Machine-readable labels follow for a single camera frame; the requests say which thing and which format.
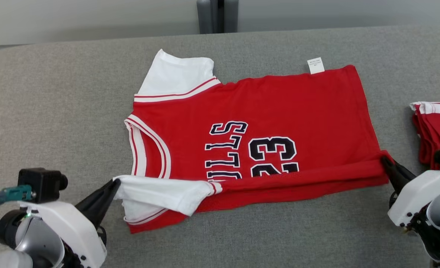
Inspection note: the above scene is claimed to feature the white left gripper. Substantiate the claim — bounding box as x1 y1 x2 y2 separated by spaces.
19 178 122 268

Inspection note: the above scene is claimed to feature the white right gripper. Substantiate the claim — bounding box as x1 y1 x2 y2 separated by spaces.
381 156 440 227

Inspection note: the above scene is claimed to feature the grey partition post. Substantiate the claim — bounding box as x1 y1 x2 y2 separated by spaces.
196 0 239 34

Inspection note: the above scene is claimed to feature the red white basketball jersey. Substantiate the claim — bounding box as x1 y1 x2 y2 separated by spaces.
114 48 394 235

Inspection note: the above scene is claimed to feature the black cable with teal plug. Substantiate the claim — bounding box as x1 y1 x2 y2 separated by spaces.
0 185 33 207

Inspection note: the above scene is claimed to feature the pile of red jerseys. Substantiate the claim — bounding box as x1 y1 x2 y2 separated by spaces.
410 101 440 170

